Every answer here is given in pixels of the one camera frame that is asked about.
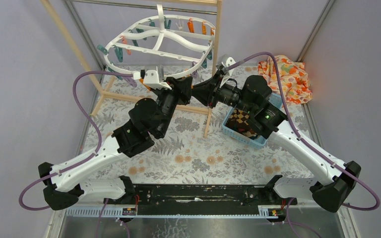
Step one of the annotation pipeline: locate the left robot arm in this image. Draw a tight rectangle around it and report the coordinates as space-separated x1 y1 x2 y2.
38 76 192 210

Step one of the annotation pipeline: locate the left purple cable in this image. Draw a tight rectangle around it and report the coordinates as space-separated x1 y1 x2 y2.
18 70 135 212

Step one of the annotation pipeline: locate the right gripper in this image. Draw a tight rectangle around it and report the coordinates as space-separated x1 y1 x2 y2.
190 70 255 115

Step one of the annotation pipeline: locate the brown yellow argyle sock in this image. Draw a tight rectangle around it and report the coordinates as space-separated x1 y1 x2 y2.
226 109 260 140

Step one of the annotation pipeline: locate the floral orange cloth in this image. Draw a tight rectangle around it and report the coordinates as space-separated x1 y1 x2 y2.
257 55 313 104

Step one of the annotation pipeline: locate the purple cable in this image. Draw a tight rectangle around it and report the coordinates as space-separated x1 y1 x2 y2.
225 52 381 212
18 70 135 212

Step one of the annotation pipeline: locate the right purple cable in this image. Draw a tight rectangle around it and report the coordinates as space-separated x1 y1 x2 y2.
225 52 381 212

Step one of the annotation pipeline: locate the floral patterned table mat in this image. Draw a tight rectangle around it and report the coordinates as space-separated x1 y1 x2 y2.
89 65 314 184

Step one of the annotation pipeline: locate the light blue plastic basket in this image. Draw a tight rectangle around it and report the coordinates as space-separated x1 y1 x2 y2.
221 93 283 149

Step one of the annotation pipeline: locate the white round clip hanger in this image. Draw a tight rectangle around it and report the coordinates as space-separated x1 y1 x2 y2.
97 3 217 79

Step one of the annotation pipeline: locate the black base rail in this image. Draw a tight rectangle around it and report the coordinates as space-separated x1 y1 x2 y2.
108 184 298 216

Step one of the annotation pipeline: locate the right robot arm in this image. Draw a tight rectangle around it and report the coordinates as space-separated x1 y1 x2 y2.
191 74 361 212

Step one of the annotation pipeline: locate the wooden drying rack frame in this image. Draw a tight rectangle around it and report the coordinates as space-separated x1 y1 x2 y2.
40 0 222 138

